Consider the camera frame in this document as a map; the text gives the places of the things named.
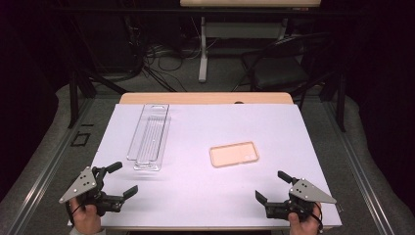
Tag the person's right hand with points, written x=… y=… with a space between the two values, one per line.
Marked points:
x=306 y=227

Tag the wooden table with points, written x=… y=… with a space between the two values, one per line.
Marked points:
x=202 y=98

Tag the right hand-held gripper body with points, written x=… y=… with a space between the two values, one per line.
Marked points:
x=310 y=193

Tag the white table board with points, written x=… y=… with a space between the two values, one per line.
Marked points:
x=202 y=196

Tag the person's left hand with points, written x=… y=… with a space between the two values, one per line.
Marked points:
x=86 y=220

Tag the black chair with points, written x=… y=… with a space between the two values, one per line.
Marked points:
x=280 y=73

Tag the black metal frame post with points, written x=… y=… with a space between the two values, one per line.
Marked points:
x=341 y=101
x=73 y=98

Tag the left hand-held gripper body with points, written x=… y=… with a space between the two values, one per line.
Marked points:
x=81 y=184

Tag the peach phone case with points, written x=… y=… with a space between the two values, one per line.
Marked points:
x=233 y=154

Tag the white-legged desk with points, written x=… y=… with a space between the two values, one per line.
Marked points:
x=203 y=58

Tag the clear plastic slotted rack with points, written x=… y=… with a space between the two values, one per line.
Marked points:
x=150 y=137

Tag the aluminium floor rail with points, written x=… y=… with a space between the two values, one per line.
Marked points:
x=362 y=173
x=49 y=166

